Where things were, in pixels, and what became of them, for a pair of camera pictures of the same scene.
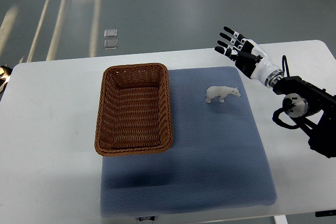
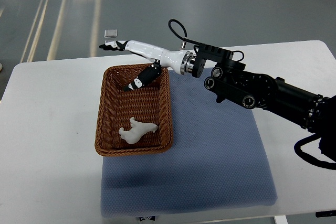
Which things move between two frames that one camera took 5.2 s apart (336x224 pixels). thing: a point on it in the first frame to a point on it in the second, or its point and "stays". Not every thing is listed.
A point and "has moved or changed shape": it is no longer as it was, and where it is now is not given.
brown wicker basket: (134, 114) stays
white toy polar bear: (221, 92) has moved or changed shape
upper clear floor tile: (111, 33) stays
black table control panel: (326, 213) stays
